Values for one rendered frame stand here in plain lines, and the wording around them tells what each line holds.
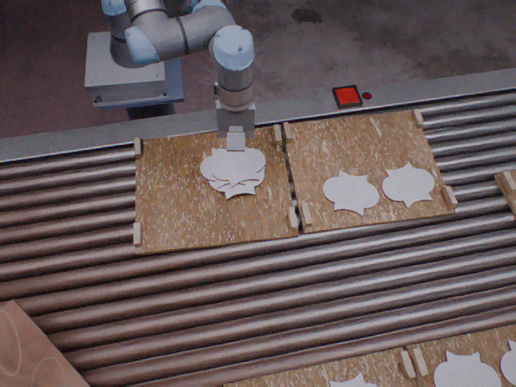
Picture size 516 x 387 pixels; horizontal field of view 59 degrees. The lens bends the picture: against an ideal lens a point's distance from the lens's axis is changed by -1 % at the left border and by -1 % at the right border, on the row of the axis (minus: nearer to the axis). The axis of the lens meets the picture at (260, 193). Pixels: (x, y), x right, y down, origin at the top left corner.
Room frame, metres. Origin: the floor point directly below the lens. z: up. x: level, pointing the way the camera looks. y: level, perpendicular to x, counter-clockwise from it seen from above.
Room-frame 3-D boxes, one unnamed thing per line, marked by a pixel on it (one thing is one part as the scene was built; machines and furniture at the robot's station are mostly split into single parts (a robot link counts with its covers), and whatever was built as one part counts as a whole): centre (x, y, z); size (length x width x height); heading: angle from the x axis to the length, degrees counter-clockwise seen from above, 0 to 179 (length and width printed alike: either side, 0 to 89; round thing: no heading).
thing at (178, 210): (0.63, 0.13, 0.93); 0.41 x 0.35 x 0.02; 100
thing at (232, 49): (0.68, 0.06, 1.35); 0.09 x 0.08 x 0.11; 25
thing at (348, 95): (0.98, -0.26, 0.92); 0.06 x 0.06 x 0.01; 14
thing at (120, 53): (1.10, 0.41, 1.01); 0.15 x 0.15 x 0.10
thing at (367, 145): (0.72, -0.29, 0.93); 0.41 x 0.35 x 0.02; 101
